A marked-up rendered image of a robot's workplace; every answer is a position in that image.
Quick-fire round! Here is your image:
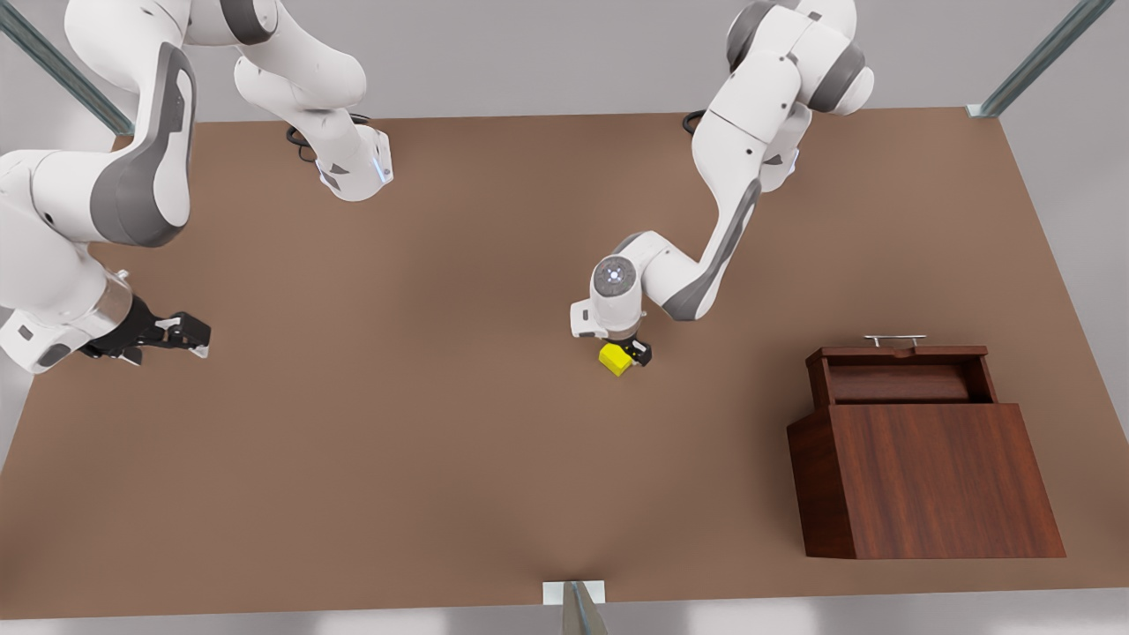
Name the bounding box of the wooden drawer with silver handle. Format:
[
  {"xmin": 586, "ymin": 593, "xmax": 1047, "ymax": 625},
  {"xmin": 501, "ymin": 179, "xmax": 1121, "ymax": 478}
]
[{"xmin": 806, "ymin": 334, "xmax": 998, "ymax": 407}]

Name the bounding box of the brown wooden cabinet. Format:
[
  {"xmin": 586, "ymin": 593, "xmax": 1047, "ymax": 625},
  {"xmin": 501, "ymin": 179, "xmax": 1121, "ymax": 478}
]
[{"xmin": 787, "ymin": 402, "xmax": 1066, "ymax": 560}]

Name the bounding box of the silver frame post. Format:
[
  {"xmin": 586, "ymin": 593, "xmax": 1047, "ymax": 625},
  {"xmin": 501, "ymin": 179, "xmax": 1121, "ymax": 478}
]
[
  {"xmin": 967, "ymin": 0, "xmax": 1118, "ymax": 120},
  {"xmin": 542, "ymin": 579, "xmax": 609, "ymax": 635},
  {"xmin": 0, "ymin": 0, "xmax": 136, "ymax": 137}
]

